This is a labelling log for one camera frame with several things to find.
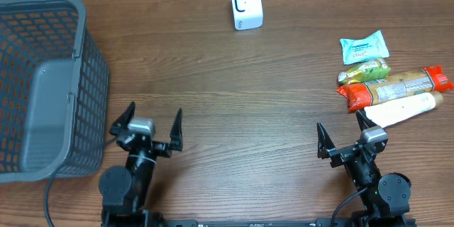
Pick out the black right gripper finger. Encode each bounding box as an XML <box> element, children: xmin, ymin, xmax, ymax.
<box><xmin>316</xmin><ymin>122</ymin><xmax>336</xmax><ymax>159</ymax></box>
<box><xmin>355</xmin><ymin>110</ymin><xmax>377</xmax><ymax>131</ymax></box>

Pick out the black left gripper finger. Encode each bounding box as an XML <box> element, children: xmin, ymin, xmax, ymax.
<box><xmin>170</xmin><ymin>109</ymin><xmax>183</xmax><ymax>151</ymax></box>
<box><xmin>109</xmin><ymin>101</ymin><xmax>135</xmax><ymax>135</ymax></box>

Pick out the white tube with gold cap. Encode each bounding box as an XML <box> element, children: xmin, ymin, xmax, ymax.
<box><xmin>364</xmin><ymin>91</ymin><xmax>443</xmax><ymax>128</ymax></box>

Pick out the orange spaghetti packet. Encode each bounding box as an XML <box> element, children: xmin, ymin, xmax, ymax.
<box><xmin>336</xmin><ymin>65</ymin><xmax>453</xmax><ymax>111</ymax></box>

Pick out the green tea snack packet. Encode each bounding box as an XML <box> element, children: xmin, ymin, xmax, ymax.
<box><xmin>338</xmin><ymin>57</ymin><xmax>391</xmax><ymax>84</ymax></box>

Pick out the mint green wipes packet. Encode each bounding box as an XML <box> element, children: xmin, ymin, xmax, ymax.
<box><xmin>340</xmin><ymin>30</ymin><xmax>390</xmax><ymax>65</ymax></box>

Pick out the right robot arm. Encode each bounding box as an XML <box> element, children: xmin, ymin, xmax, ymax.
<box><xmin>316</xmin><ymin>111</ymin><xmax>416</xmax><ymax>226</ymax></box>

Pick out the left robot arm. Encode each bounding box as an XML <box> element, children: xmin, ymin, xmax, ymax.
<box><xmin>99</xmin><ymin>102</ymin><xmax>183</xmax><ymax>227</ymax></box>

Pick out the white barcode scanner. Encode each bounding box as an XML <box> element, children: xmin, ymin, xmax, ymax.
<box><xmin>231</xmin><ymin>0</ymin><xmax>264</xmax><ymax>31</ymax></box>

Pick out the grey plastic shopping basket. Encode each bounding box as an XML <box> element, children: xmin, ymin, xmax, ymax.
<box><xmin>1</xmin><ymin>0</ymin><xmax>110</xmax><ymax>183</ymax></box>

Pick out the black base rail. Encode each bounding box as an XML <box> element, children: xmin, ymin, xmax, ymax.
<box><xmin>167</xmin><ymin>218</ymin><xmax>417</xmax><ymax>227</ymax></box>

